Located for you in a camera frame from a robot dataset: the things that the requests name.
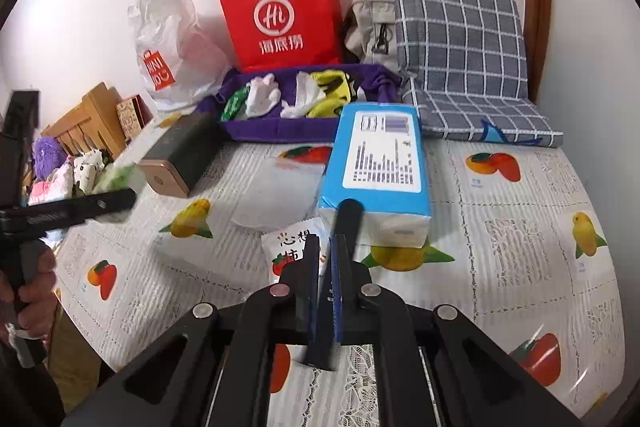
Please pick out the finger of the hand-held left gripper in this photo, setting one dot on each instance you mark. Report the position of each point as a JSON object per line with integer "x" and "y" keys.
{"x": 105, "y": 204}

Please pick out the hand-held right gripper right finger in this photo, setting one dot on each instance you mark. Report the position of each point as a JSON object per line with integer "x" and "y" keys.
{"x": 340, "y": 287}

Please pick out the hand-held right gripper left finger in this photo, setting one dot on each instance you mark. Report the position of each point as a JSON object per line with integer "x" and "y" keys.
{"x": 314, "y": 277}

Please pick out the black slim bar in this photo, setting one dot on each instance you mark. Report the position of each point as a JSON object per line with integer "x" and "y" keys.
{"x": 347, "y": 222}

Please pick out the purple fabric storage bin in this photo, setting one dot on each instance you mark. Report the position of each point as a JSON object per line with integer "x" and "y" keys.
{"x": 280, "y": 132}

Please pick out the white rubber glove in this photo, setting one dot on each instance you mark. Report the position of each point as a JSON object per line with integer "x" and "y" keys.
{"x": 262, "y": 94}

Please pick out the person's left forearm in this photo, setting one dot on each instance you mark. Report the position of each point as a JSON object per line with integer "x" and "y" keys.
{"x": 25, "y": 387}

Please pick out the pink soft item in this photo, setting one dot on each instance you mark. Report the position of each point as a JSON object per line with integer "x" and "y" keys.
{"x": 50, "y": 187}

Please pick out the person's left hand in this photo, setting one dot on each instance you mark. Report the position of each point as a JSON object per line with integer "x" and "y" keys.
{"x": 40, "y": 292}

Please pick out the purple fluffy toy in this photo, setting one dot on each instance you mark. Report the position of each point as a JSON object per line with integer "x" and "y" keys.
{"x": 47, "y": 154}

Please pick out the light green cloth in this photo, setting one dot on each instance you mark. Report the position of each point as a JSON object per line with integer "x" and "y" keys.
{"x": 117, "y": 177}

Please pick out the white black-spotted plush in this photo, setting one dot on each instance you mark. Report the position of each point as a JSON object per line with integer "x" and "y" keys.
{"x": 87, "y": 169}

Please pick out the white sachet with red print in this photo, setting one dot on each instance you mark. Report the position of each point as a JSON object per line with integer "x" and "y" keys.
{"x": 285, "y": 242}

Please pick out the wooden rack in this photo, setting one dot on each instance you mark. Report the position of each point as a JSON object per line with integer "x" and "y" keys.
{"x": 95, "y": 107}

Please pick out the brown patterned box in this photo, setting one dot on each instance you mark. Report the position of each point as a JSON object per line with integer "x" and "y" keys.
{"x": 131, "y": 117}

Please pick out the clear plastic bag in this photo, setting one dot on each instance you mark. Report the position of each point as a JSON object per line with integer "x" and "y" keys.
{"x": 275, "y": 192}

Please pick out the black box with gold end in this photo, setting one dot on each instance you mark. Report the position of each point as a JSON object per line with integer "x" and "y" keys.
{"x": 185, "y": 142}

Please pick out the blue tissue pack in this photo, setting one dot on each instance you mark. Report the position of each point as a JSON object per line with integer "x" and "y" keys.
{"x": 340, "y": 142}

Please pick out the green packet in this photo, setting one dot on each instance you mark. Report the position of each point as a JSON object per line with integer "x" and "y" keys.
{"x": 235, "y": 104}

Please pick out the fruit print tablecloth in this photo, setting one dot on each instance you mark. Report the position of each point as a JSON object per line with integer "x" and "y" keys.
{"x": 500, "y": 232}

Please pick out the white crumpled cloth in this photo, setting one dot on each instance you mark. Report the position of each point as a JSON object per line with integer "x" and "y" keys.
{"x": 302, "y": 97}

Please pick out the white plastic shopping bag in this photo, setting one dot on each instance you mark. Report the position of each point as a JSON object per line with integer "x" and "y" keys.
{"x": 165, "y": 32}

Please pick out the yellow and black cloth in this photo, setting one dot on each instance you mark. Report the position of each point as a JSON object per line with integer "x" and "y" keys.
{"x": 335, "y": 92}

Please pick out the grey checked cushion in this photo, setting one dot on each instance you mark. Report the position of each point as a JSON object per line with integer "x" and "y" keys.
{"x": 475, "y": 112}
{"x": 450, "y": 32}

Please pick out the beige canvas bag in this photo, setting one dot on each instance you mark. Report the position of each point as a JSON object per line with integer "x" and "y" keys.
{"x": 367, "y": 14}

